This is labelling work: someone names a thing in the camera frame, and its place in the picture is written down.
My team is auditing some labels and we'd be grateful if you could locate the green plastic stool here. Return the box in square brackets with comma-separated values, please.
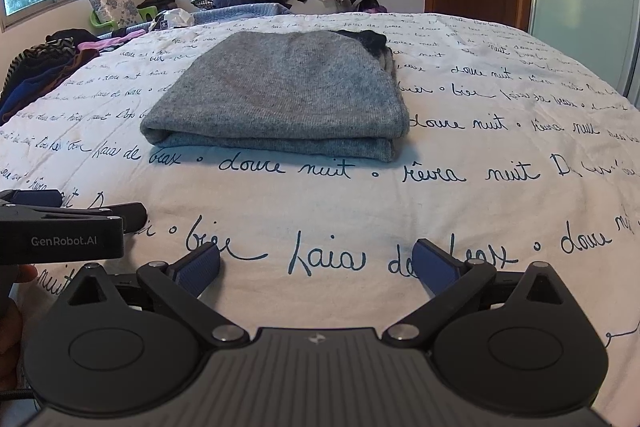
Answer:
[90, 4, 176, 31]

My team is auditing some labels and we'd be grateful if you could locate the floral pillow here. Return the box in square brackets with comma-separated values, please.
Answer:
[86, 0, 139, 28]

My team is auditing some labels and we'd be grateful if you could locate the brown garment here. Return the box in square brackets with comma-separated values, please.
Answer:
[50, 48, 101, 84]

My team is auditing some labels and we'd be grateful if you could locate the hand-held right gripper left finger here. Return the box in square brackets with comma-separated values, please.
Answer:
[61, 241, 251, 348]

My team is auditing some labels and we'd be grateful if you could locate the black cable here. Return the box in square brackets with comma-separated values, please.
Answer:
[0, 384, 40, 404]

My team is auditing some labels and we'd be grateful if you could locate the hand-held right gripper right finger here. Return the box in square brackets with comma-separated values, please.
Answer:
[382, 238, 577, 348]

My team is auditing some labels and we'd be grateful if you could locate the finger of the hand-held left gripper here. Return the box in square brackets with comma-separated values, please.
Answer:
[0, 189, 63, 208]
[62, 202, 149, 236]

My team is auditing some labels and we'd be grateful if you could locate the pink garment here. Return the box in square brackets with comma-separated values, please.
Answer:
[75, 29, 147, 54]

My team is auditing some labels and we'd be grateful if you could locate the black and white striped garment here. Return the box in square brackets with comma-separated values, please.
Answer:
[9, 37, 77, 78]

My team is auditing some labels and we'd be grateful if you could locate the light blue knitted blanket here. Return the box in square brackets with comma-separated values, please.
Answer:
[100, 2, 292, 42]

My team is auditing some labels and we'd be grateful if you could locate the white script-printed blanket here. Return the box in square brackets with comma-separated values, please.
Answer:
[0, 9, 640, 418]

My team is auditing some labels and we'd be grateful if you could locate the grey sweater with navy sleeves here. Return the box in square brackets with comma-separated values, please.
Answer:
[140, 28, 412, 164]

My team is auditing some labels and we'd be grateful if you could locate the person's left hand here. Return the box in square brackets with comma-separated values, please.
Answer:
[0, 264, 40, 389]

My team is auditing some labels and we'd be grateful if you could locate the royal blue garment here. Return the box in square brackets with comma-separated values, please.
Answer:
[0, 66, 77, 122]

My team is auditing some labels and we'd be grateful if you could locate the crumpled white cloth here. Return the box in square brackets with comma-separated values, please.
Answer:
[154, 8, 194, 28]

